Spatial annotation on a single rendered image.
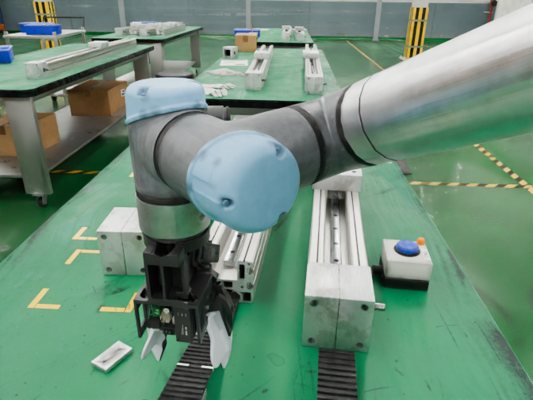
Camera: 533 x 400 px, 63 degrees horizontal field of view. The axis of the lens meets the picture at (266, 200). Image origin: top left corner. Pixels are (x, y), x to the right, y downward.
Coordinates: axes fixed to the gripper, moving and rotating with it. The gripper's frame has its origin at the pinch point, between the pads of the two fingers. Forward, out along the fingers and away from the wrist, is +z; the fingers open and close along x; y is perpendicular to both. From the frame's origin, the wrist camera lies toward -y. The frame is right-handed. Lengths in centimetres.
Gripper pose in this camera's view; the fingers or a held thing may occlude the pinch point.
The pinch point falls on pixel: (192, 352)
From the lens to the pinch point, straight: 61.8
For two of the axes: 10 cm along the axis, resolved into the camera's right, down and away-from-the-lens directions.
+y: -1.3, 4.2, -9.0
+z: -0.1, 9.1, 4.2
